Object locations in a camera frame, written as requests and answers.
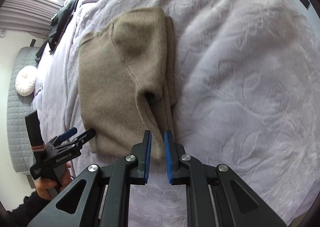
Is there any olive brown knit sweater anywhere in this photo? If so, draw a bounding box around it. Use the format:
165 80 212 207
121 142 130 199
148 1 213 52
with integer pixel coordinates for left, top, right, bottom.
78 7 177 160

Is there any person's left hand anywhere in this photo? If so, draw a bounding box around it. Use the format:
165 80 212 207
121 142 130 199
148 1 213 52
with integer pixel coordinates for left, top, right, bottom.
34 162 72 200

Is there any grey quilted headboard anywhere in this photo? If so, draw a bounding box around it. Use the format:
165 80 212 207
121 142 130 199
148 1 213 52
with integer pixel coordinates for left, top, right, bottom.
7 47 39 174

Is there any white round pleated cushion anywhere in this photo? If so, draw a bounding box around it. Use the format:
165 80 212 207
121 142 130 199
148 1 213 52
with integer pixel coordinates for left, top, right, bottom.
15 65 38 97

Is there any dark green black garment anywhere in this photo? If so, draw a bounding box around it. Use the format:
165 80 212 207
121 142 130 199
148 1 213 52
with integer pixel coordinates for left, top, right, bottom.
35 0 79 64

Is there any mauve pleated curtain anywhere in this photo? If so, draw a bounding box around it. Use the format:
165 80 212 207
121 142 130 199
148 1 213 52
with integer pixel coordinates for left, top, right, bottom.
1 0 64 38

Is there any black strap on headboard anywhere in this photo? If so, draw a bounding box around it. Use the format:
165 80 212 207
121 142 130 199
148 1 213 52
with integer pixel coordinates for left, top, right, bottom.
24 110 46 152

